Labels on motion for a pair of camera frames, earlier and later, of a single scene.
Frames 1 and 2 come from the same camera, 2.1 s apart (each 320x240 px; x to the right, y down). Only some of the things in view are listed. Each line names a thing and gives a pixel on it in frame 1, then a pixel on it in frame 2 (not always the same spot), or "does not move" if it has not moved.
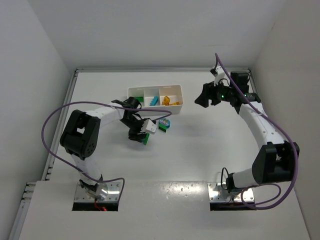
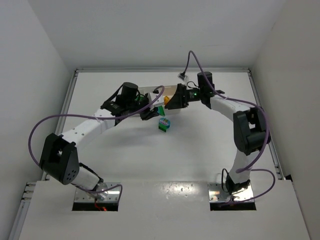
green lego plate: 146,139 -> 162,112
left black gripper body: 137,132 -> 146,113
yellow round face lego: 166,101 does not move
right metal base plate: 217,193 does not move
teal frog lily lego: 165,121 does not move
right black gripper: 211,93 -> 182,96
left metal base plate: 114,191 does not move
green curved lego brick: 162,127 does not move
